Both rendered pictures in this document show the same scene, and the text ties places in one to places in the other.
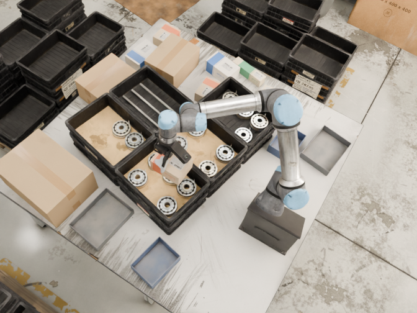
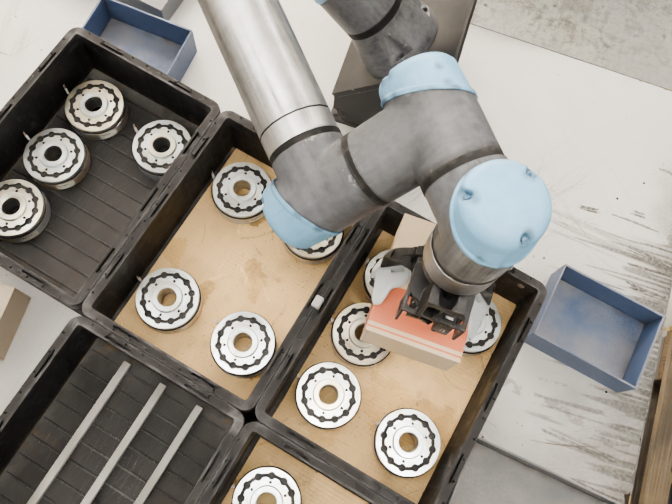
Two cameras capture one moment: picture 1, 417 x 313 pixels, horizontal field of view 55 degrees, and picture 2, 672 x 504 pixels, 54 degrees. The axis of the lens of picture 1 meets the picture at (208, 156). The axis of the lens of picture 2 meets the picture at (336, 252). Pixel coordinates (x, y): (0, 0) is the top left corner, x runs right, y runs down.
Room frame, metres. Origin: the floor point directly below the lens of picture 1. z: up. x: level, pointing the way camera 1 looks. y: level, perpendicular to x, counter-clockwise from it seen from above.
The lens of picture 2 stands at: (1.06, 0.36, 1.90)
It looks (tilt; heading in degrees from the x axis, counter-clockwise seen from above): 72 degrees down; 255
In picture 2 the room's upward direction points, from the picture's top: 11 degrees clockwise
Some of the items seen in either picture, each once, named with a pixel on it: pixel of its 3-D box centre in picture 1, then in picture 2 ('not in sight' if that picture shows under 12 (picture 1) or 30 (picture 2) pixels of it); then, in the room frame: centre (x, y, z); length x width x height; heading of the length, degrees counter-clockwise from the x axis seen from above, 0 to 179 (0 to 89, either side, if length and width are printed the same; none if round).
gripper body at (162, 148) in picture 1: (166, 143); (445, 282); (0.90, 0.19, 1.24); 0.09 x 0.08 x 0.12; 66
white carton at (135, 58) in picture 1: (143, 56); not in sight; (1.81, 0.54, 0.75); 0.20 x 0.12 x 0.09; 151
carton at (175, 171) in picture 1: (171, 163); (425, 292); (0.88, 0.16, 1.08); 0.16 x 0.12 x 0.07; 66
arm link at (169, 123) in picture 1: (168, 123); (487, 221); (0.89, 0.18, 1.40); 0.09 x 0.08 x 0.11; 107
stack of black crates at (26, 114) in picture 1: (25, 120); not in sight; (1.46, 1.35, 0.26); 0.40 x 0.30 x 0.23; 156
